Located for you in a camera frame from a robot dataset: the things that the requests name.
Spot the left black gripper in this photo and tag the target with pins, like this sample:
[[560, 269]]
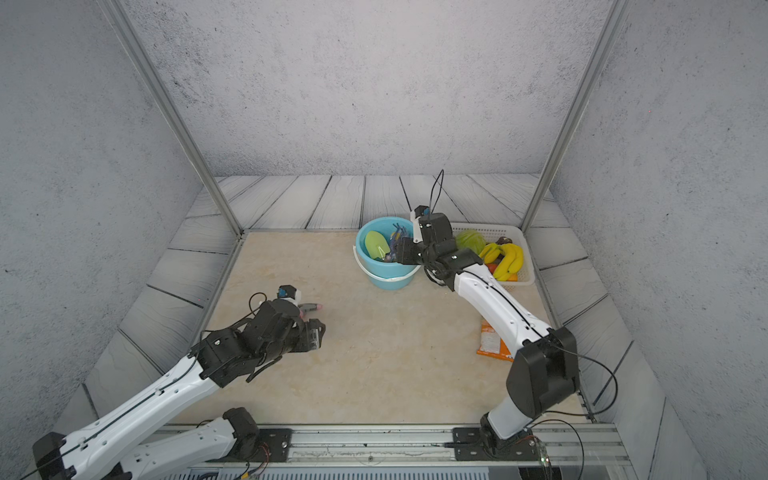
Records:
[[309, 343]]

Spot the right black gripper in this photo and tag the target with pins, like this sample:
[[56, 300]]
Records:
[[404, 251]]

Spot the purple rake pink handle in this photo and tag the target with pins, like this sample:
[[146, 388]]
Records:
[[397, 239]]

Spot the green trowel wooden handle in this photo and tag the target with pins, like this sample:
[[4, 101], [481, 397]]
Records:
[[377, 245]]

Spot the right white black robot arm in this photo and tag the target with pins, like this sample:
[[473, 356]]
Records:
[[544, 371]]

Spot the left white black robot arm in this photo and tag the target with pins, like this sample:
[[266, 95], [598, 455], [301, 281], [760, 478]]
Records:
[[115, 446]]

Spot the light blue plastic bucket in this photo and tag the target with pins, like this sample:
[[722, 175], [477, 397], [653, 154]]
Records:
[[382, 274]]

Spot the green cabbage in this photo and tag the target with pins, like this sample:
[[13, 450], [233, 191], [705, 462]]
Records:
[[471, 239]]

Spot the white plastic basket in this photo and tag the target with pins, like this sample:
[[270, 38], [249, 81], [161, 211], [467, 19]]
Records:
[[501, 234]]

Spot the yellow banana bunch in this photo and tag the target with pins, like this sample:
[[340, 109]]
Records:
[[504, 261]]

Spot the orange snack packet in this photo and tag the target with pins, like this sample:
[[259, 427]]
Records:
[[491, 345]]

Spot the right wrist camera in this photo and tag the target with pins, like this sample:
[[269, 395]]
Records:
[[415, 217]]

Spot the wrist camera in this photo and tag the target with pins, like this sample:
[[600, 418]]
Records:
[[290, 294], [415, 217]]

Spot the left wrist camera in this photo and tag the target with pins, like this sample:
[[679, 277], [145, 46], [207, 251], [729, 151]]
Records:
[[290, 294]]

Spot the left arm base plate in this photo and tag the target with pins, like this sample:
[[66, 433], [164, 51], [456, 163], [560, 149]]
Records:
[[271, 445]]

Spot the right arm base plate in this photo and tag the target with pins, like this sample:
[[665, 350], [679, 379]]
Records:
[[479, 444]]

